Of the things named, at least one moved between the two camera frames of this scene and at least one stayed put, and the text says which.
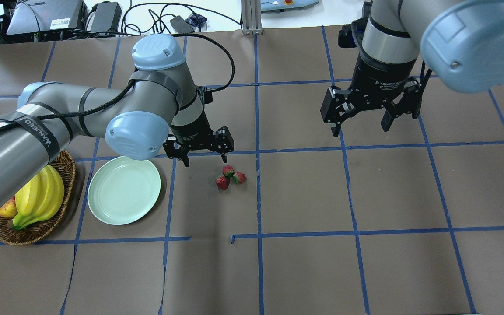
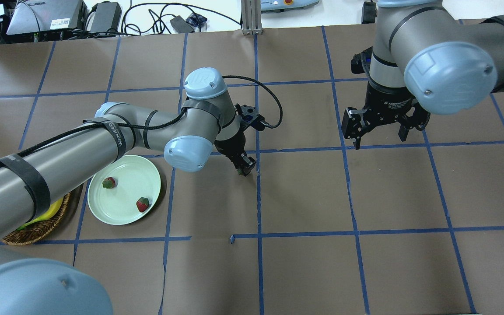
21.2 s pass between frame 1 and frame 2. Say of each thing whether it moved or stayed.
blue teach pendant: stayed
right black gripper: moved
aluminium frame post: stayed
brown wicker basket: stayed
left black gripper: moved
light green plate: stayed
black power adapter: stayed
